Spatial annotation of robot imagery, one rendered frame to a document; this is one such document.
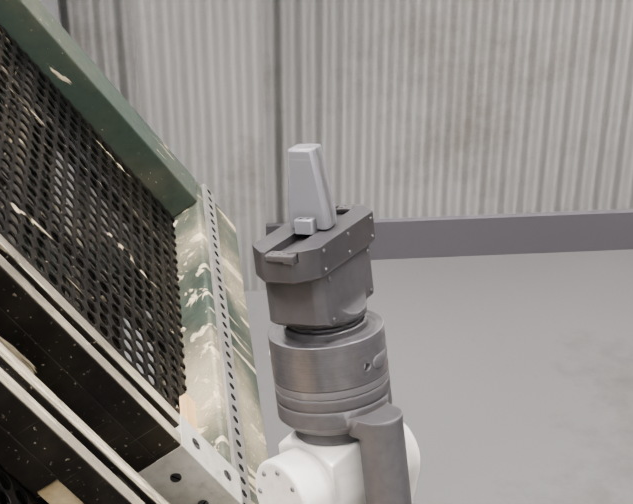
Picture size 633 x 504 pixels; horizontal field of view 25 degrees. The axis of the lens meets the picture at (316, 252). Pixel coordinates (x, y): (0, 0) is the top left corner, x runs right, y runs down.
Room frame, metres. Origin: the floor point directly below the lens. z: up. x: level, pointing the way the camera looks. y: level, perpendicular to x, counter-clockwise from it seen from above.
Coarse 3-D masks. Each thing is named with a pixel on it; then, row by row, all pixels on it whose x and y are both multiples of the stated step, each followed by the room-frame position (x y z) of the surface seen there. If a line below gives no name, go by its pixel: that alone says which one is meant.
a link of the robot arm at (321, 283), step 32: (288, 224) 0.93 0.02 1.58; (352, 224) 0.92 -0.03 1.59; (256, 256) 0.88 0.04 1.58; (288, 256) 0.86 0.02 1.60; (320, 256) 0.87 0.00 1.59; (352, 256) 0.91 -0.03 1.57; (288, 288) 0.87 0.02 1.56; (320, 288) 0.87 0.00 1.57; (352, 288) 0.90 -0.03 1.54; (288, 320) 0.87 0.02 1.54; (320, 320) 0.86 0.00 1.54; (352, 320) 0.88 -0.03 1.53; (288, 352) 0.86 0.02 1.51; (320, 352) 0.86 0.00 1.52; (352, 352) 0.86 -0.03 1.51; (384, 352) 0.88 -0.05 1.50; (288, 384) 0.86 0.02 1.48; (320, 384) 0.85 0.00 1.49; (352, 384) 0.85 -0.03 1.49
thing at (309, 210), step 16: (288, 160) 0.93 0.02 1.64; (304, 160) 0.92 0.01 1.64; (288, 176) 0.93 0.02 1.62; (304, 176) 0.92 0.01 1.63; (320, 176) 0.92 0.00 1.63; (288, 192) 0.93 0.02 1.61; (304, 192) 0.92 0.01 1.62; (320, 192) 0.91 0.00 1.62; (288, 208) 0.92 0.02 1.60; (304, 208) 0.92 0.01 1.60; (320, 208) 0.91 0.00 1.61; (304, 224) 0.91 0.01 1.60; (320, 224) 0.91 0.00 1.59
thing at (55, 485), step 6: (48, 486) 1.15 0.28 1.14; (54, 486) 1.15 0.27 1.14; (60, 486) 1.15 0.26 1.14; (42, 492) 1.14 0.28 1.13; (48, 492) 1.15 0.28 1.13; (54, 492) 1.15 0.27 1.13; (60, 492) 1.15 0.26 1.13; (66, 492) 1.15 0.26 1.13; (48, 498) 1.15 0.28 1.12; (54, 498) 1.15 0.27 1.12; (60, 498) 1.15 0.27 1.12; (66, 498) 1.15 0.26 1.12; (72, 498) 1.15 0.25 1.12; (78, 498) 1.15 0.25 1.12
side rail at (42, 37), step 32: (0, 0) 2.10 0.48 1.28; (32, 0) 2.15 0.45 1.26; (32, 32) 2.10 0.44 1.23; (64, 32) 2.17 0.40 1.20; (64, 64) 2.11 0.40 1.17; (96, 96) 2.11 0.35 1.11; (96, 128) 2.11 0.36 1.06; (128, 128) 2.12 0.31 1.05; (128, 160) 2.12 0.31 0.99; (160, 160) 2.12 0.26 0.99; (160, 192) 2.12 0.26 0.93; (192, 192) 2.14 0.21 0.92
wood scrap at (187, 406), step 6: (180, 396) 1.61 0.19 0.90; (186, 396) 1.60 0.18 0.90; (180, 402) 1.59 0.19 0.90; (186, 402) 1.59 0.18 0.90; (192, 402) 1.60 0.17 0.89; (180, 408) 1.58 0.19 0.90; (186, 408) 1.57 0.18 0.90; (192, 408) 1.59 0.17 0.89; (180, 414) 1.57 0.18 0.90; (186, 414) 1.56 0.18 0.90; (192, 414) 1.57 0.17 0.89; (186, 420) 1.55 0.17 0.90; (192, 420) 1.56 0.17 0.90; (192, 426) 1.54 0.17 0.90
